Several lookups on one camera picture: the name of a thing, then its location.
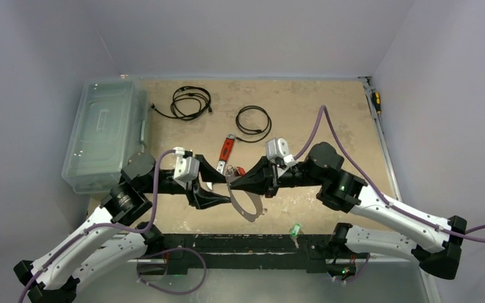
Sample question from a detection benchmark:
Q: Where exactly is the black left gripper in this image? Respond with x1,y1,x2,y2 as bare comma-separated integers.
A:
142,155,233,206

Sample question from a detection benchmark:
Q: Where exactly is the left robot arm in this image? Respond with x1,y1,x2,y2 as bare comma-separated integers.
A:
13,147,230,302

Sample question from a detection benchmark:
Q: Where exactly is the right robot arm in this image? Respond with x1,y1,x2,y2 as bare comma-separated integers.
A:
230,139,467,280

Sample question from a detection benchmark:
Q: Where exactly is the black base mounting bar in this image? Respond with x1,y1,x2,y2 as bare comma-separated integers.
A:
160,234,368,275

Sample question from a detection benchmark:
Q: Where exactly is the clear plastic storage box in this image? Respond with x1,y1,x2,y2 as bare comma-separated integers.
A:
62,78,149,195

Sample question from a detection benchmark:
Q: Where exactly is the yellow black screwdriver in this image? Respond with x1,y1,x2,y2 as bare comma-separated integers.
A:
371,92,381,115

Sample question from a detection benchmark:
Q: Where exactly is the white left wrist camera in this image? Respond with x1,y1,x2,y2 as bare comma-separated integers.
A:
173,147,200,187

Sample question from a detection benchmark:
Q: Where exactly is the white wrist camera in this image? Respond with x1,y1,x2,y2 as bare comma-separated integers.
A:
265,138,297,170
173,147,200,187

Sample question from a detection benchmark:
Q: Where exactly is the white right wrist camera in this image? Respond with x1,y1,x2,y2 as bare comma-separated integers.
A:
265,138,297,170

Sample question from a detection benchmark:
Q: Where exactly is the red handled adjustable wrench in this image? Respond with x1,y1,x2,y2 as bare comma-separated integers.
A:
216,133,236,175

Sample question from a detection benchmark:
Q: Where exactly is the small coiled black cable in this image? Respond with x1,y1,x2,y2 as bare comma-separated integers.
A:
235,105,273,144

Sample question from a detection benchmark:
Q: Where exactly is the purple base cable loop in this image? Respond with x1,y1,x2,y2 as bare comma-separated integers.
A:
136,245,208,295

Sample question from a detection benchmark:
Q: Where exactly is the large coiled black cable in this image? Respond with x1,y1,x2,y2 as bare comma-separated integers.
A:
150,86,214,122

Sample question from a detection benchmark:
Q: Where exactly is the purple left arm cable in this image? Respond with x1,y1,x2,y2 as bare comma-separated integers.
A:
18,148,177,303

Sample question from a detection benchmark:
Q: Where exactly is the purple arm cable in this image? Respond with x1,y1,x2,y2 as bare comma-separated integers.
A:
18,148,177,303
293,105,485,244

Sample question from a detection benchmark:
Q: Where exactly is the aluminium frame rail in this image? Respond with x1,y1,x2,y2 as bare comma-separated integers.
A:
357,76,442,303

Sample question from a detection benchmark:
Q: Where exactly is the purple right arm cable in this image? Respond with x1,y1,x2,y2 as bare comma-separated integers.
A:
293,105,485,244

